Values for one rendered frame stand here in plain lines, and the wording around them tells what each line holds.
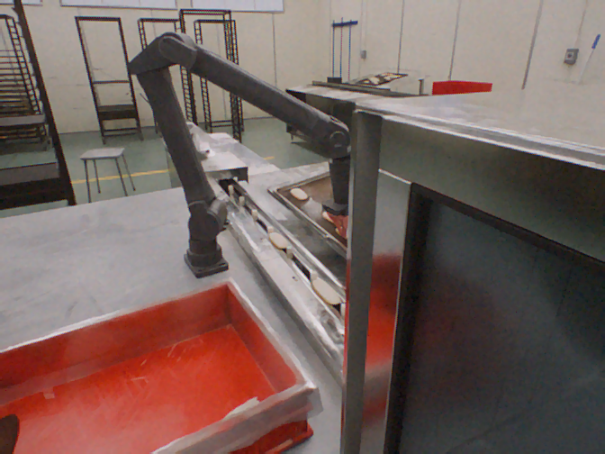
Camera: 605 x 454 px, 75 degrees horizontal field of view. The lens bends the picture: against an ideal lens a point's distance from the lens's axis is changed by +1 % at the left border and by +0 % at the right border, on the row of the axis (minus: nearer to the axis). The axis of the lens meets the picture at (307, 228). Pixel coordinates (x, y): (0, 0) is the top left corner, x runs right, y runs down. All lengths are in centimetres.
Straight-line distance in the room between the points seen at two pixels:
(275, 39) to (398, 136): 840
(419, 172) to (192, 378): 62
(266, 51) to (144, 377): 800
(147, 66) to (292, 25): 787
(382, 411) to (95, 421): 54
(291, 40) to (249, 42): 87
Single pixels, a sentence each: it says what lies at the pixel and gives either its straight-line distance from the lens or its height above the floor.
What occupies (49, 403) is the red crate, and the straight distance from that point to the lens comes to 79.
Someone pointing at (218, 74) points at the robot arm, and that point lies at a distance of 89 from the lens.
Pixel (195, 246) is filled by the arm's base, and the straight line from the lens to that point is 100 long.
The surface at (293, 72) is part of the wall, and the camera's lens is 873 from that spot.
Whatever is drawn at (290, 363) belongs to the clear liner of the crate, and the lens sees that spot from 59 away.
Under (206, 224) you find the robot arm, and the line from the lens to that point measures 95.
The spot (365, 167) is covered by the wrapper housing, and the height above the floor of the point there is 127.
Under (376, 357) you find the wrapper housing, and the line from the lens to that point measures 25.
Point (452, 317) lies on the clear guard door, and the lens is 19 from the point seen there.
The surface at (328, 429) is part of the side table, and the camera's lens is 65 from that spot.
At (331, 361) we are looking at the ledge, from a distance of 69.
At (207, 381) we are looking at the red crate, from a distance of 72.
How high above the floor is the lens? 133
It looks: 25 degrees down
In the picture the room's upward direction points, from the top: 1 degrees counter-clockwise
